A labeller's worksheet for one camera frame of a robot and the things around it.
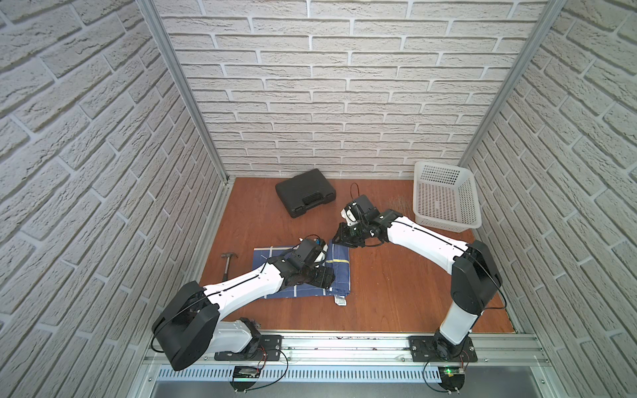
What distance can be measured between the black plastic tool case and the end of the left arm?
0.31 metres

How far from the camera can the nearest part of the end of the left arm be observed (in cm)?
61

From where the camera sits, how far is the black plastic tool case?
106 centimetres
